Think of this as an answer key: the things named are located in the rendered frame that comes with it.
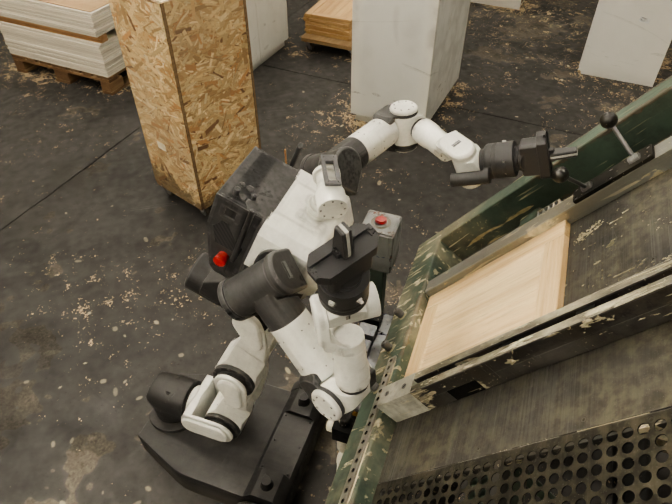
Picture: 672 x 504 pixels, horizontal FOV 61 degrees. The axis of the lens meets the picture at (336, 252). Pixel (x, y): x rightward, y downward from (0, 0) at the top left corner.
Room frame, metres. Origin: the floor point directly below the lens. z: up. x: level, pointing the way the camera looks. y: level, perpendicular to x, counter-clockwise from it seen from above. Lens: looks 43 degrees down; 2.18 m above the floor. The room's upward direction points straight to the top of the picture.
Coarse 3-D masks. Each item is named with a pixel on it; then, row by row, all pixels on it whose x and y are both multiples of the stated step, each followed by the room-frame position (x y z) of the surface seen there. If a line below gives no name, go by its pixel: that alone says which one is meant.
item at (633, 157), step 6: (606, 114) 1.13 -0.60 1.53; (612, 114) 1.13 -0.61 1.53; (600, 120) 1.13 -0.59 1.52; (606, 120) 1.12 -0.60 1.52; (612, 120) 1.12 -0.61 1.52; (606, 126) 1.12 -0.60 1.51; (612, 126) 1.12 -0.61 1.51; (618, 132) 1.11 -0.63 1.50; (618, 138) 1.10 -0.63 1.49; (624, 144) 1.09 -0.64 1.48; (630, 150) 1.07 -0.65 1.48; (630, 156) 1.07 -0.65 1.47; (636, 156) 1.05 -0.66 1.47; (630, 162) 1.05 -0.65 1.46
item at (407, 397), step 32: (608, 288) 0.69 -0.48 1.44; (640, 288) 0.65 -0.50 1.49; (544, 320) 0.71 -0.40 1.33; (576, 320) 0.66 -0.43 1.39; (608, 320) 0.64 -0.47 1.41; (640, 320) 0.62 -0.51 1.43; (480, 352) 0.74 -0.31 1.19; (512, 352) 0.68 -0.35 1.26; (544, 352) 0.67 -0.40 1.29; (576, 352) 0.65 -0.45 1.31; (416, 384) 0.76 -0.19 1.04; (448, 384) 0.72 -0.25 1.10; (480, 384) 0.70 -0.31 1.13
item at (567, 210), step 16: (656, 160) 1.03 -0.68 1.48; (624, 176) 1.04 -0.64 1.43; (640, 176) 1.03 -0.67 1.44; (608, 192) 1.05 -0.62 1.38; (624, 192) 1.04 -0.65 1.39; (560, 208) 1.10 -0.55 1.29; (576, 208) 1.07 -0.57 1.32; (592, 208) 1.05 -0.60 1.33; (528, 224) 1.13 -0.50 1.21; (544, 224) 1.08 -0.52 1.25; (512, 240) 1.11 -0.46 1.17; (528, 240) 1.09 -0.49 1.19; (480, 256) 1.15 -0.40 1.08; (496, 256) 1.12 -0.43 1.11; (448, 272) 1.19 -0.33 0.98; (464, 272) 1.14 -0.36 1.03; (432, 288) 1.17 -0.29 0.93
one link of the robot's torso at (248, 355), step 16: (256, 320) 1.00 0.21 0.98; (240, 336) 1.01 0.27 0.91; (256, 336) 0.99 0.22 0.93; (272, 336) 1.05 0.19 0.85; (224, 352) 1.14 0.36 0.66; (240, 352) 1.05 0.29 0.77; (256, 352) 1.00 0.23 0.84; (224, 368) 1.06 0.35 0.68; (240, 368) 1.05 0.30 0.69; (256, 368) 1.03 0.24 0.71; (256, 384) 1.05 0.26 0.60
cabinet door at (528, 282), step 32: (512, 256) 1.07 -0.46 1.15; (544, 256) 0.98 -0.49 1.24; (448, 288) 1.14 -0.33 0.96; (480, 288) 1.04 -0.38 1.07; (512, 288) 0.95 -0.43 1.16; (544, 288) 0.87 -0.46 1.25; (448, 320) 1.00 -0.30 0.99; (480, 320) 0.91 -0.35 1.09; (512, 320) 0.84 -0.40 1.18; (416, 352) 0.95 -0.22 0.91; (448, 352) 0.87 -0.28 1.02
